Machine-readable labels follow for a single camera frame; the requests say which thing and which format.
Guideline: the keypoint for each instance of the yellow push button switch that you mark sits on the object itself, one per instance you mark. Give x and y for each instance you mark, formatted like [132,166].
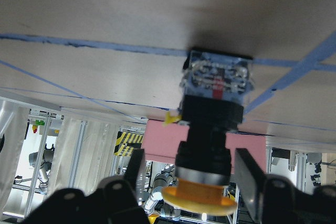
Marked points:
[214,86]

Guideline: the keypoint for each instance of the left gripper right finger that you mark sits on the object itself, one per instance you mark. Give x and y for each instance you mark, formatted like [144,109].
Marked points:
[274,199]

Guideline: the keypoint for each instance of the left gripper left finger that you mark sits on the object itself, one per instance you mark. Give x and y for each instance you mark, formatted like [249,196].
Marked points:
[117,199]

